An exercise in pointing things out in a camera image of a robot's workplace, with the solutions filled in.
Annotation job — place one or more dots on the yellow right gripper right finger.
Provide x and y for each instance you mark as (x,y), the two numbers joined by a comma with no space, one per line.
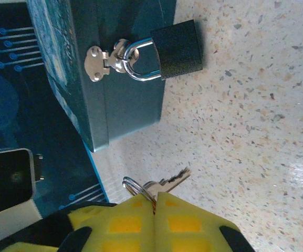
(185,225)

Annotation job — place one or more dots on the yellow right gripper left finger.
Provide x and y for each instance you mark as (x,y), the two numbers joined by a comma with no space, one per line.
(125,225)

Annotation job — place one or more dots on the silver key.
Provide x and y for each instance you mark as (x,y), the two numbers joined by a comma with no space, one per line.
(171,182)

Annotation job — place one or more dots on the teal metal box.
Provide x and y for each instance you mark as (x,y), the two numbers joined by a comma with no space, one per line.
(130,105)

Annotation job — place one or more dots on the silver hasp latch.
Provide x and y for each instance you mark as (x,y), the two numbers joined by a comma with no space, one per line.
(98,63)

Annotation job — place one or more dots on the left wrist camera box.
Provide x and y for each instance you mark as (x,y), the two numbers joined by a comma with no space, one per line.
(6,178)

